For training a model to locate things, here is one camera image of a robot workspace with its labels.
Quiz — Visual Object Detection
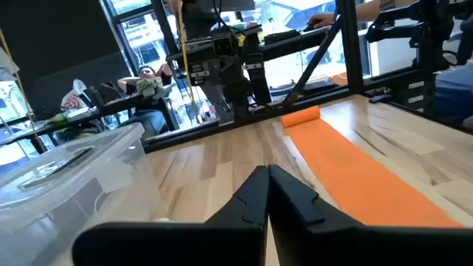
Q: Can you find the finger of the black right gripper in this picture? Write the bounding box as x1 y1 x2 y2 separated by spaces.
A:
220 77 239 112
236 75 254 112

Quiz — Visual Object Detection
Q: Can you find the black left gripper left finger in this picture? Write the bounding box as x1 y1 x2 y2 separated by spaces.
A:
71 165 270 266

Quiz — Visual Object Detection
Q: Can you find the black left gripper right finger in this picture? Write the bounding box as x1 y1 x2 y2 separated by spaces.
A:
268 164 473 266

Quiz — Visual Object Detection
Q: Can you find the orange bandage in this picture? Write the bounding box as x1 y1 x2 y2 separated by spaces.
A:
280 106 463 228

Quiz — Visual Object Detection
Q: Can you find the person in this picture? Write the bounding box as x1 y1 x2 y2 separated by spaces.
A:
117 64 174 140
308 0 473 129

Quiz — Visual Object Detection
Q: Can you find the black desk with keyboard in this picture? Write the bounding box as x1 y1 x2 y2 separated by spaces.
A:
166 24 336 64

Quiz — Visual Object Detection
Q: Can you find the black keyboard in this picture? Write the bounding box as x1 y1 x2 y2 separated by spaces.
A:
264 29 302 46

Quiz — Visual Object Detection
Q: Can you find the black computer monitor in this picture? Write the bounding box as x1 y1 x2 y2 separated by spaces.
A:
184 0 256 12

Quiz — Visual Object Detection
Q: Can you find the black office desk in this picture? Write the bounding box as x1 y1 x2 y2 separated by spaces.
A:
0 92 180 154

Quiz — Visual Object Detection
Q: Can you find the clear plastic storage box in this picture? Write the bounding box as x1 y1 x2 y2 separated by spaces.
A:
0 136 163 266

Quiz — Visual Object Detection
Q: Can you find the white bag with red print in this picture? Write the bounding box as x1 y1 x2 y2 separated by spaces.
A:
61 78 93 112

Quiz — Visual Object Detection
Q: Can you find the large black screen panel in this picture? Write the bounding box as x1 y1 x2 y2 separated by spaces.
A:
0 0 131 121

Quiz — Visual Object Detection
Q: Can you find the green object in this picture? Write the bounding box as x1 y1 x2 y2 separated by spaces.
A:
46 112 69 126

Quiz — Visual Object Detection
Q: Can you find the yellow hanging cable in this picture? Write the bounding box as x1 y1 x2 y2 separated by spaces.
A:
176 0 201 126
0 28 48 153

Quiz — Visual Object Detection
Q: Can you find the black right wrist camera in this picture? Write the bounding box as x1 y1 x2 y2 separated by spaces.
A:
211 33 240 57

